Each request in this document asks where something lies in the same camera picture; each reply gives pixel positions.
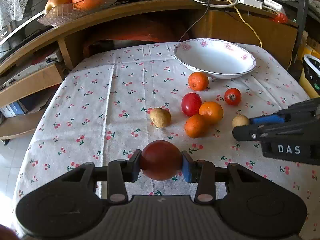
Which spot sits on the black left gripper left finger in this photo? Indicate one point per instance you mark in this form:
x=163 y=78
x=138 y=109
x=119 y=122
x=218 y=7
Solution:
x=119 y=172

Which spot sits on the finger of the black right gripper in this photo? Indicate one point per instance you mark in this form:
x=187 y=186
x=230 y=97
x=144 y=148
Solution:
x=298 y=111
x=299 y=131

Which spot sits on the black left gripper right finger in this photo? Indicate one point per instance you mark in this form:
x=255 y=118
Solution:
x=202 y=173

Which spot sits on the small pale potato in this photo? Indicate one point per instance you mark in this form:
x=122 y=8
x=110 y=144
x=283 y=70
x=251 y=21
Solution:
x=240 y=120

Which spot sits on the orange mandarin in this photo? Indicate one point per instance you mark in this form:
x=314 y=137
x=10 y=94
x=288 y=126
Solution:
x=196 y=126
x=212 y=111
x=198 y=81

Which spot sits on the small red tomato with stem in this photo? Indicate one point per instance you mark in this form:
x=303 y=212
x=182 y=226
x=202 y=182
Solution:
x=232 y=96

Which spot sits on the dark red tomato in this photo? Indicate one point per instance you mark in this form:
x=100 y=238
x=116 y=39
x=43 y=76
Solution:
x=160 y=160

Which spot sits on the orange mandarin front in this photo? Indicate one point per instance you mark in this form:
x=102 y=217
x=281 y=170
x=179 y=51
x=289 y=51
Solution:
x=196 y=126

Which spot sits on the brown potato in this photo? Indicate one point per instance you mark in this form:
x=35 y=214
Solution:
x=160 y=117

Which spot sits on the yellow bin with liner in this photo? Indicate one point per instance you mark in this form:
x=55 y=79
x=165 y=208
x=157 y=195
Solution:
x=309 y=79

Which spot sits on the bright red oval tomato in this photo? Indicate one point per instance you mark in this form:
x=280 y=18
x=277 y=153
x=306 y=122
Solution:
x=191 y=104

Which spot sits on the cherry print tablecloth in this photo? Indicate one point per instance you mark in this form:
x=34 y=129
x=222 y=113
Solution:
x=101 y=112

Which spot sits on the white floral porcelain bowl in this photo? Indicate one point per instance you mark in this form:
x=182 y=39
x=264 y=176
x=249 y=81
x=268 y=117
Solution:
x=216 y=58

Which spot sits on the white power strip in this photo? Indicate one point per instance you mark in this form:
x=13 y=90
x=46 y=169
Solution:
x=252 y=3

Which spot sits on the curved wooden tv stand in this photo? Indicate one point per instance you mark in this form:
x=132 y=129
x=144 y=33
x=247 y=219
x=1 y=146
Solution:
x=137 y=24

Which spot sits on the clear glass fruit dish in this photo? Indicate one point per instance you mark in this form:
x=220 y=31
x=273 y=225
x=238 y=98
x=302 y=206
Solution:
x=64 y=13

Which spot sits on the yellow apple in dish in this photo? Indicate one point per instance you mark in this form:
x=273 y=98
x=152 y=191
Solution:
x=53 y=3

